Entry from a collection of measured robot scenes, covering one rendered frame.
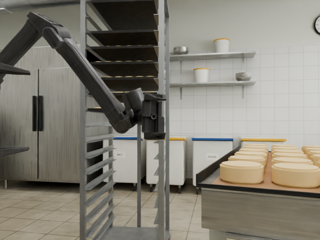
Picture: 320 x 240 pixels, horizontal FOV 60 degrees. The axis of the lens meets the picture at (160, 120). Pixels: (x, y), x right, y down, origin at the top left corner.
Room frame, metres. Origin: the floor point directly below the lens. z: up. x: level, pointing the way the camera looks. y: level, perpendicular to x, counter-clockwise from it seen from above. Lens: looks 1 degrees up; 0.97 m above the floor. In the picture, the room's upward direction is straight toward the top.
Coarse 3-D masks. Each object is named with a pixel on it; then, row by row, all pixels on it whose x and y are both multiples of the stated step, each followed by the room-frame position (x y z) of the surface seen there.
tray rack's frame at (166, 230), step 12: (168, 12) 2.05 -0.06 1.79; (168, 24) 2.15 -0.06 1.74; (168, 36) 2.15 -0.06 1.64; (168, 48) 2.15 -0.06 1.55; (168, 60) 2.15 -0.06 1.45; (168, 72) 2.15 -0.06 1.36; (168, 84) 2.15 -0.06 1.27; (168, 96) 2.15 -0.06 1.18; (168, 108) 2.15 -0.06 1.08; (168, 120) 2.15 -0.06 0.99; (168, 132) 2.15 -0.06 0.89; (168, 144) 2.15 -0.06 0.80; (168, 156) 2.15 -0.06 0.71; (168, 168) 2.15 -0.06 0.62; (168, 180) 2.15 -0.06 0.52; (168, 192) 2.15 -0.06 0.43; (168, 204) 2.15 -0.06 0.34; (168, 216) 2.15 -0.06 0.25; (108, 228) 2.16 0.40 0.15; (120, 228) 2.17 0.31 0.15; (132, 228) 2.17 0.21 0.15; (144, 228) 2.17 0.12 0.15; (156, 228) 2.16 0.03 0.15; (168, 228) 2.15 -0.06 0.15
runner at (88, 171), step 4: (112, 156) 2.19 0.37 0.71; (104, 160) 1.96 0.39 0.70; (108, 160) 2.06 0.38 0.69; (112, 160) 2.13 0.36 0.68; (96, 164) 1.78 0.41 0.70; (100, 164) 1.87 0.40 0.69; (104, 164) 1.94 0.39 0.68; (88, 168) 1.63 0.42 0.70; (92, 168) 1.71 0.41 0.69; (96, 168) 1.78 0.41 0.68; (100, 168) 1.79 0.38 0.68; (88, 172) 1.62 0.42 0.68; (92, 172) 1.63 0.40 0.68
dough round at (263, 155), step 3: (234, 153) 0.46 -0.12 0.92; (237, 153) 0.44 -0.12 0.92; (240, 153) 0.44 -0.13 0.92; (243, 153) 0.44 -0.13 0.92; (246, 153) 0.44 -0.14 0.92; (249, 153) 0.44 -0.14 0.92; (252, 153) 0.44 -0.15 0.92; (255, 153) 0.44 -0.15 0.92; (258, 153) 0.44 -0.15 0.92; (261, 153) 0.44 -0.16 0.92; (264, 153) 0.44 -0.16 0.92; (261, 156) 0.43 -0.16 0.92; (264, 156) 0.43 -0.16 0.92
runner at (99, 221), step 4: (112, 204) 2.19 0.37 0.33; (108, 208) 2.07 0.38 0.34; (112, 208) 2.12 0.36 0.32; (104, 212) 1.97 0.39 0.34; (108, 212) 2.02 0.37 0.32; (100, 216) 1.88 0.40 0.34; (104, 216) 1.93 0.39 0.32; (96, 220) 1.78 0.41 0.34; (100, 220) 1.85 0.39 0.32; (92, 224) 1.71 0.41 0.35; (96, 224) 1.78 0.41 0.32; (92, 228) 1.71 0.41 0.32; (96, 228) 1.72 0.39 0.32; (88, 232) 1.63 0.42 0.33; (92, 232) 1.65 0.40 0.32; (88, 236) 1.60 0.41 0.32
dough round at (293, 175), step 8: (272, 168) 0.31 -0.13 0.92; (280, 168) 0.30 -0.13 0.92; (288, 168) 0.30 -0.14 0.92; (296, 168) 0.30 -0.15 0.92; (304, 168) 0.30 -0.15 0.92; (312, 168) 0.30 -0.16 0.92; (272, 176) 0.31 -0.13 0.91; (280, 176) 0.30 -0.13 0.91; (288, 176) 0.29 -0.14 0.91; (296, 176) 0.29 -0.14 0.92; (304, 176) 0.29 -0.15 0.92; (312, 176) 0.29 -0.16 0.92; (280, 184) 0.30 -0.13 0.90; (288, 184) 0.29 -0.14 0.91; (296, 184) 0.29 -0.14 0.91; (304, 184) 0.29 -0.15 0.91; (312, 184) 0.29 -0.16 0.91
